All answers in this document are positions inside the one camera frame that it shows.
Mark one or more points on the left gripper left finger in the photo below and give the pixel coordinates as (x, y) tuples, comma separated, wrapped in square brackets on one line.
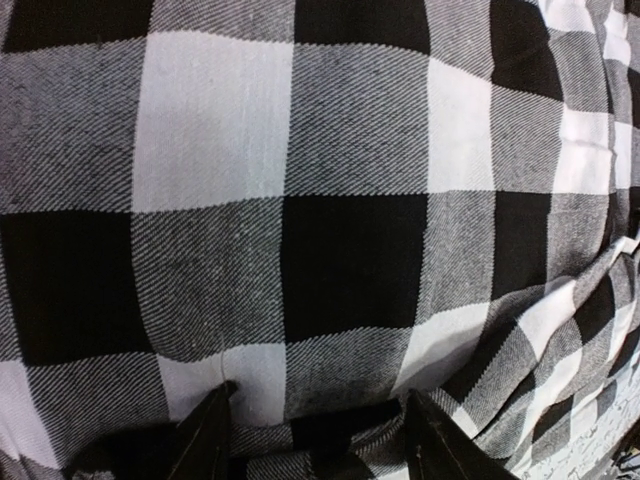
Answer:
[(197, 447)]

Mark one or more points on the black white checkered shirt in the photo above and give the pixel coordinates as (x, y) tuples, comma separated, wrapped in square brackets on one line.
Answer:
[(328, 203)]

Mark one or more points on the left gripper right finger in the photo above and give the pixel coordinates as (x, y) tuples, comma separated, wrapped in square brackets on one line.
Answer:
[(437, 449)]

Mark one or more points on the floral patterned table mat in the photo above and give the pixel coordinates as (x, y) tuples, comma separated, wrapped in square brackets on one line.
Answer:
[(587, 456)]

